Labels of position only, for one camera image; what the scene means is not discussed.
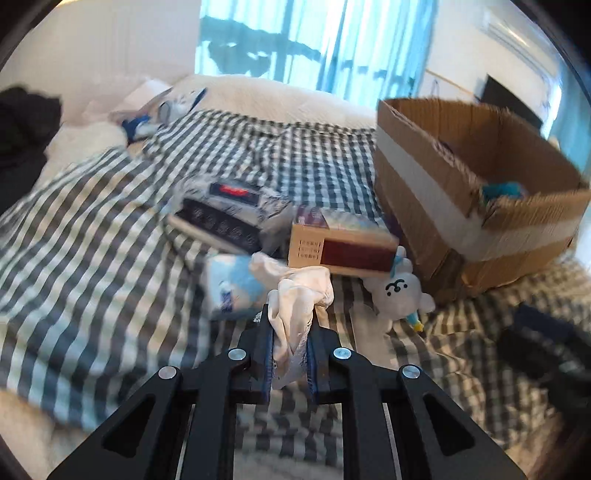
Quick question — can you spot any brown cardboard box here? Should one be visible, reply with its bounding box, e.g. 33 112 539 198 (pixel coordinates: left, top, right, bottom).
374 98 590 303

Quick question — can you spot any white plush bunny toy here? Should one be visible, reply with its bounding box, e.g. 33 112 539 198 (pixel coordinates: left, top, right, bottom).
363 245 436 333

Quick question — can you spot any blue white tissue pack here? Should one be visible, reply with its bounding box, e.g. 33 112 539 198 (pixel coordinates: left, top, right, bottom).
200 254 267 321

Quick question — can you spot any black clothing pile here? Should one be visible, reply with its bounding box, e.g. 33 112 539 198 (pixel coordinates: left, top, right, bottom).
0 86 62 214

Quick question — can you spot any blue white plush toy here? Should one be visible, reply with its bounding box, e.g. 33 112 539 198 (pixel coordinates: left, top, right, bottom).
121 88 207 144

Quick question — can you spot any white air conditioner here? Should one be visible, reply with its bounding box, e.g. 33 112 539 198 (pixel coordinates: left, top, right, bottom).
482 6 562 79

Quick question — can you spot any floral wet wipes pack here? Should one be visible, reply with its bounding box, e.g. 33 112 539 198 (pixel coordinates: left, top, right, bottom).
166 175 294 255

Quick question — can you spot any white lace cloth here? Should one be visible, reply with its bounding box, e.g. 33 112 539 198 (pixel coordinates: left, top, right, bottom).
249 252 335 390

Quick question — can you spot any green white checkered bedsheet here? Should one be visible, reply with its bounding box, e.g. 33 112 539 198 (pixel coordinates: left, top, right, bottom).
1 110 590 479

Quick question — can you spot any blue curtain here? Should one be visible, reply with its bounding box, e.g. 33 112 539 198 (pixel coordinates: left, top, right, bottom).
195 0 438 108

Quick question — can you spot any medicine carton box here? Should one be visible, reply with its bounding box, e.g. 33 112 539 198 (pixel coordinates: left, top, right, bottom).
287 205 399 278

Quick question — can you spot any black wall television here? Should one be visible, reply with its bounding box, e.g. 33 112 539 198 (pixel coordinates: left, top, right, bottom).
480 75 543 131

